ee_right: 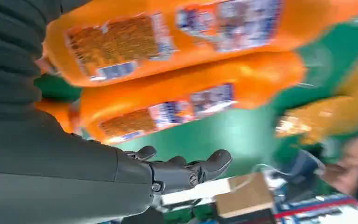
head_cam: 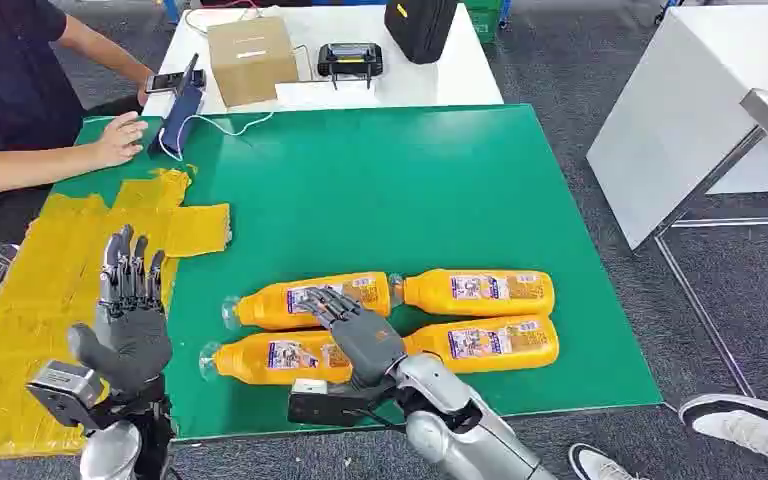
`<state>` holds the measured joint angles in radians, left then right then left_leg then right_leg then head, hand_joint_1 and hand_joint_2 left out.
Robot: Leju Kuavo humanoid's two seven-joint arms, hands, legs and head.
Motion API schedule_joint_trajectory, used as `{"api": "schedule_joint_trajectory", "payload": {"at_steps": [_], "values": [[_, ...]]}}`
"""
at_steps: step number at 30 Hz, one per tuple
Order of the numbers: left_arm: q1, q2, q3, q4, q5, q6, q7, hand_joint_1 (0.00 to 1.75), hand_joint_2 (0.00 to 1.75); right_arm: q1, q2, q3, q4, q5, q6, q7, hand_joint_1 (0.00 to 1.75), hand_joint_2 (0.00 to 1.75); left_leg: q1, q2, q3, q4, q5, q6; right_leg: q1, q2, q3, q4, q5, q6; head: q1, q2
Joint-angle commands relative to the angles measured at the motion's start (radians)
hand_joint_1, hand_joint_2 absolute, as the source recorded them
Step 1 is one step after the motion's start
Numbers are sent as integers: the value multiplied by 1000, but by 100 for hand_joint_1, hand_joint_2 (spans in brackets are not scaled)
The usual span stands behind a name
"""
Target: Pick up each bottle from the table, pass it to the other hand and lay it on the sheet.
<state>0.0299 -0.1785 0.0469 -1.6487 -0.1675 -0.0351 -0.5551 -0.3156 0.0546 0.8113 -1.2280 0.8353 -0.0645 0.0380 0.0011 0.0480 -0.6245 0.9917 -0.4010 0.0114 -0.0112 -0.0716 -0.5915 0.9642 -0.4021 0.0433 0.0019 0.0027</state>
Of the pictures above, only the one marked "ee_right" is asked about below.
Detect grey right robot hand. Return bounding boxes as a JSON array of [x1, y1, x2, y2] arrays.
[[0, 0, 233, 224]]

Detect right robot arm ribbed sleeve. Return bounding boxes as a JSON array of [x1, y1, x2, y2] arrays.
[[0, 0, 63, 123]]

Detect brown cardboard box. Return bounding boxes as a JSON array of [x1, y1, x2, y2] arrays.
[[215, 173, 275, 218]]

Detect yellow sheet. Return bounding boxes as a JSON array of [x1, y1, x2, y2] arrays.
[[275, 37, 358, 147]]

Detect person's hand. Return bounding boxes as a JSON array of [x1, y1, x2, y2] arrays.
[[321, 134, 358, 196]]

